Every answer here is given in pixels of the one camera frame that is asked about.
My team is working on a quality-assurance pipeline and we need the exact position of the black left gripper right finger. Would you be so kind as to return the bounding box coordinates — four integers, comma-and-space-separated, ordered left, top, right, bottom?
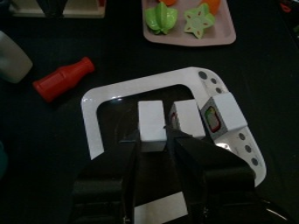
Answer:
164, 125, 270, 224

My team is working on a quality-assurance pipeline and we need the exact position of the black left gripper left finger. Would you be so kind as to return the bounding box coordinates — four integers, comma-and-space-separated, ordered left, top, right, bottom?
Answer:
67, 129, 140, 224

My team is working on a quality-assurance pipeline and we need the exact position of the white sushi piece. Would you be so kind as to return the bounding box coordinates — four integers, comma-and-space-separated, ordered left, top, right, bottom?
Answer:
200, 92, 248, 142
168, 99, 207, 140
136, 100, 168, 153

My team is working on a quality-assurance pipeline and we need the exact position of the white toy stove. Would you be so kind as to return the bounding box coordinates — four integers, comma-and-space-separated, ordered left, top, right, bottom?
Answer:
80, 66, 268, 224

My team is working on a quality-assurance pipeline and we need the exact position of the orange toy fruit piece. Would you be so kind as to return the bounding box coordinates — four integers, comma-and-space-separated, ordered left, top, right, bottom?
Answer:
156, 0, 180, 7
200, 0, 223, 16

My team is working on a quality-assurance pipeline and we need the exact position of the red toy bottle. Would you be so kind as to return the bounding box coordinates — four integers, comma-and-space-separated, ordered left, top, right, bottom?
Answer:
32, 56, 96, 104

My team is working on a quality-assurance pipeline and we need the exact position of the grey-white toy container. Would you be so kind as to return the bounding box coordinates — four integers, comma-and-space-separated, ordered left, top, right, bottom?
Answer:
0, 30, 33, 84

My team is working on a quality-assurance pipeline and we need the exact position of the pink tray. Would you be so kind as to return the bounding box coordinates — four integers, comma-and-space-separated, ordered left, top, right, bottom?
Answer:
141, 0, 237, 47

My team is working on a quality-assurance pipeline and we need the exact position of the green starfruit half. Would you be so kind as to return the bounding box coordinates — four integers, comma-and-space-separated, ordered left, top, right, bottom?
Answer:
144, 2, 179, 36
181, 3, 216, 39

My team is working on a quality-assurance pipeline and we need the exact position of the white wooden toy box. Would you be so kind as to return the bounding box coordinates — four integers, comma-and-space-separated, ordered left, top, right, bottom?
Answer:
8, 0, 108, 19

